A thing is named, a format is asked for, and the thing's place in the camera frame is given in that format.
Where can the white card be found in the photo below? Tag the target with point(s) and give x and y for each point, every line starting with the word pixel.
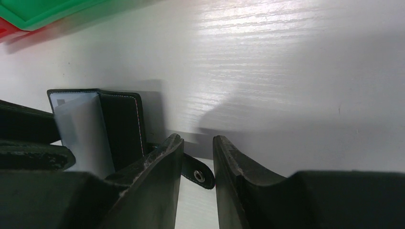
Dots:
pixel 82 130

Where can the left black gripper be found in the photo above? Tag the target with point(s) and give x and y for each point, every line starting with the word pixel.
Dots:
pixel 27 138

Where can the black leather card holder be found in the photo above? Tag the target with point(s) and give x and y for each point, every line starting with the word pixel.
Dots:
pixel 125 126

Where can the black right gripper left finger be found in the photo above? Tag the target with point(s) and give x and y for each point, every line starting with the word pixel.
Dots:
pixel 37 191

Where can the left red plastic bin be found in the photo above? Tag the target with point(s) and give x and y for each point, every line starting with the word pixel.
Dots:
pixel 9 31

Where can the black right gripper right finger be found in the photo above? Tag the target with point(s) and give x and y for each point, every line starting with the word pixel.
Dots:
pixel 250 196

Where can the green plastic bin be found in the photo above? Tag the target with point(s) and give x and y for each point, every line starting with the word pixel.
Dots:
pixel 29 15

